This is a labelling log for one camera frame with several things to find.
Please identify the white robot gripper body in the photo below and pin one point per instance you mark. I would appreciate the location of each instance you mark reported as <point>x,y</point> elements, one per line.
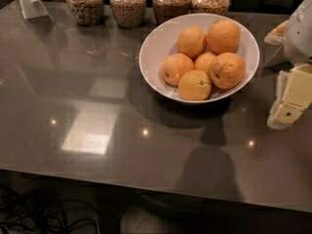
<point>299,36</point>

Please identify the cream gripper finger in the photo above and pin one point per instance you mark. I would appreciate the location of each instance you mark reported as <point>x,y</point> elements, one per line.
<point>293,96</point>
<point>276,36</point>

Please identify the white ceramic bowl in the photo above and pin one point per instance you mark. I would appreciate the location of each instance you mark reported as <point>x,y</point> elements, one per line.
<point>161,42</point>

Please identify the orange top right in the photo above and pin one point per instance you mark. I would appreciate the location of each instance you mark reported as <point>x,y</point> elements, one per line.
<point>223,36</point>

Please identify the orange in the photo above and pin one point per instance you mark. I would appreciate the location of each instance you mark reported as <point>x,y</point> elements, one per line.
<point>227,70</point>
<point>192,41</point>
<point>195,85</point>
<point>223,36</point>
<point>175,66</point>

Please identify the orange right front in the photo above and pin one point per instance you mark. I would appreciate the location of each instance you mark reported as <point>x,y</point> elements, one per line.
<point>227,70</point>

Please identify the glass jar far right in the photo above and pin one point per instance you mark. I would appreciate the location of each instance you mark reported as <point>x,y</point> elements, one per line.
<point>218,7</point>

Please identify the glass jar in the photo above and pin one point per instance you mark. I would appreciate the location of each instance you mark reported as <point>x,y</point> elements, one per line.
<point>218,7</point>
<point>128,13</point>
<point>168,9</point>
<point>86,12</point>

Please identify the orange centre small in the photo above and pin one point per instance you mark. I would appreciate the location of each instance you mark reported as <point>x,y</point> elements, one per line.
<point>203,61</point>

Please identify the orange top left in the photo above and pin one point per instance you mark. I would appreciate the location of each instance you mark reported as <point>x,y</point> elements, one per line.
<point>192,41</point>

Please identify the orange front bottom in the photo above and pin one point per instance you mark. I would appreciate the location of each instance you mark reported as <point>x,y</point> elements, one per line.
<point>195,85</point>

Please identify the glass jar far left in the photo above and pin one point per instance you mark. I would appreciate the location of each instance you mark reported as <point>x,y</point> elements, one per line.
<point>86,12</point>

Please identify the white stand top left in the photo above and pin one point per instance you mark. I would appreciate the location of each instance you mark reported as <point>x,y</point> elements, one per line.
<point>34,10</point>

